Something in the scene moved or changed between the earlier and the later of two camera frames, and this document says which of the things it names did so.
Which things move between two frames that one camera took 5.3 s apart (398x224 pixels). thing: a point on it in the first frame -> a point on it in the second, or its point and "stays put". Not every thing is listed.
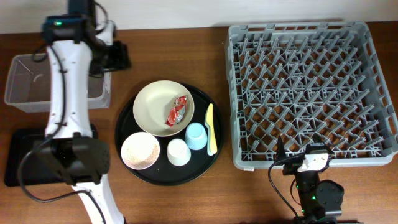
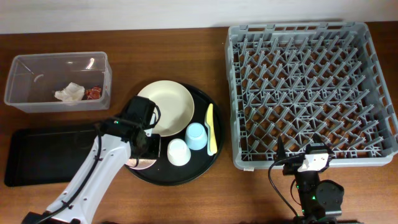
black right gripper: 291,165 stays put
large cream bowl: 153,103 stays put
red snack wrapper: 177,111 -> 93,93
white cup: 178,152 stays put
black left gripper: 120,59 -> 154,150
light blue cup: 196,136 stays put
